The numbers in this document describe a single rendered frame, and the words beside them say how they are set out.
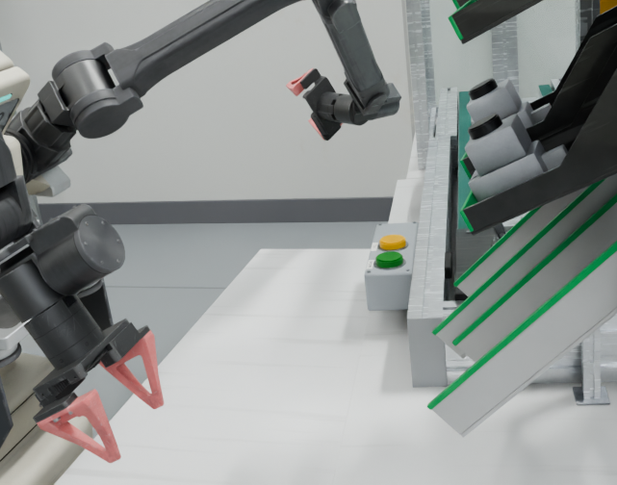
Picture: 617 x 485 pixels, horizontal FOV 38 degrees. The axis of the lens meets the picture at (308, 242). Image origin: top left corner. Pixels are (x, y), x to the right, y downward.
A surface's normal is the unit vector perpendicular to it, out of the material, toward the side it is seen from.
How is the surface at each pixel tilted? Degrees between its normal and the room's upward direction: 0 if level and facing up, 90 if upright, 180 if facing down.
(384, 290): 90
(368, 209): 90
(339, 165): 90
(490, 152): 90
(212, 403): 0
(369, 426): 0
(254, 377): 0
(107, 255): 63
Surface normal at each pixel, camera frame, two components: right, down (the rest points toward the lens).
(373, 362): -0.11, -0.93
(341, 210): -0.29, 0.37
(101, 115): 0.47, 0.83
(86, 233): 0.79, -0.43
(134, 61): -0.18, -0.25
